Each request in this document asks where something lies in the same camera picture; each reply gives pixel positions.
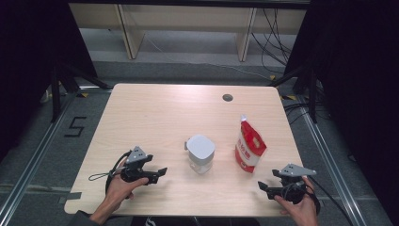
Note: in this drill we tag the light wooden shelf unit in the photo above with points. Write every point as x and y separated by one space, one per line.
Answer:
188 19

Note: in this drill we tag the yellow black tape piece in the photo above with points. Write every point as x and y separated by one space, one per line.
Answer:
288 97
83 94
272 77

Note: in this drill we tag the person's dark clothing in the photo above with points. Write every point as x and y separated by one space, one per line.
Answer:
188 222

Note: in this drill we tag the aluminium floor rail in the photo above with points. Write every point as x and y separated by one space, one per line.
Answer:
324 157
40 150

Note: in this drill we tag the red and white sugar bag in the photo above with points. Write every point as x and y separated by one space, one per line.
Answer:
249 147

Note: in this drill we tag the black curtain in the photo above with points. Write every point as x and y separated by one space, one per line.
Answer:
28 62
360 78

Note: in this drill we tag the black metal stand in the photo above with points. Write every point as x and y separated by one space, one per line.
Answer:
55 100
312 103

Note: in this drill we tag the person's left hand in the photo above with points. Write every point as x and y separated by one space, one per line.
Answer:
120 191

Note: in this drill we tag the person's right hand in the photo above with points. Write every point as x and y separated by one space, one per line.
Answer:
301 213

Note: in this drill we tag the glass jar with white lid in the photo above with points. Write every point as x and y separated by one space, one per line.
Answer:
200 149

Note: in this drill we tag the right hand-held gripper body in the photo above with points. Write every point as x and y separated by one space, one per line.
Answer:
295 190

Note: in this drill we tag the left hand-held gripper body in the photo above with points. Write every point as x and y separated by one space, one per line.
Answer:
135 174

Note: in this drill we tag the grey floor tape strip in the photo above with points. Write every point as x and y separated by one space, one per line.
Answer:
70 196

